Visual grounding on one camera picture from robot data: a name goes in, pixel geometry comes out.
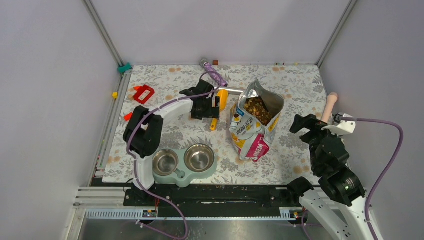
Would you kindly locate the green double pet bowl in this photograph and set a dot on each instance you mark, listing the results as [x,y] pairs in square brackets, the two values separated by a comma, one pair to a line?
[182,166]

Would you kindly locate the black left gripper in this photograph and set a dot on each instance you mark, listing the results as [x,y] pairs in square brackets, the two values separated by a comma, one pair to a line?
[212,112]

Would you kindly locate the yellow plastic scoop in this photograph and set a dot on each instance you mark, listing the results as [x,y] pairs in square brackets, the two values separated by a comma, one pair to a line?
[223,97]

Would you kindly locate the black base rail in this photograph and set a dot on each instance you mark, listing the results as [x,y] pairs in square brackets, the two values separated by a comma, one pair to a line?
[216,201]

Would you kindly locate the teal corner clip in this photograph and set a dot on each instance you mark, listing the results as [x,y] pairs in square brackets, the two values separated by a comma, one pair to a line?
[124,68]

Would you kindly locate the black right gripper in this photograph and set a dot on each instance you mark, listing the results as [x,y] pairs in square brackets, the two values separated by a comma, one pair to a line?
[308,121]

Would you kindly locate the small orange-red block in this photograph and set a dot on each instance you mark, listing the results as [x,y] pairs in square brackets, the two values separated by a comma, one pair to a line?
[128,116]

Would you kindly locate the pink microphone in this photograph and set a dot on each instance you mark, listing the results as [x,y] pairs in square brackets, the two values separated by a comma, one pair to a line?
[331,100]

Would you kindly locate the silver metal microphone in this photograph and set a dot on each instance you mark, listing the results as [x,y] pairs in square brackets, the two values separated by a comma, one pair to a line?
[232,91]

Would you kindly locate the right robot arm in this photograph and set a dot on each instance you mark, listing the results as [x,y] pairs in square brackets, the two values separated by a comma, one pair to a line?
[328,156]

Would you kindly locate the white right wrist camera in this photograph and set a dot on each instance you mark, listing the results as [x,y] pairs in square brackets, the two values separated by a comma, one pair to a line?
[341,127]

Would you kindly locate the red plastic block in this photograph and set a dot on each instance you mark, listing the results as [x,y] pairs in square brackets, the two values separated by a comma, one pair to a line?
[143,93]

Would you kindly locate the pet food bag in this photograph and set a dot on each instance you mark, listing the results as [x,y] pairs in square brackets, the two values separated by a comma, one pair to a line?
[254,119]

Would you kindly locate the purple glitter microphone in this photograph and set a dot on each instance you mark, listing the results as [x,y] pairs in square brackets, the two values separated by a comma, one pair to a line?
[204,63]

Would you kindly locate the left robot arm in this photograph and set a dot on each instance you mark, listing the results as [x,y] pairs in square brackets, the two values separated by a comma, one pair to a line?
[144,129]

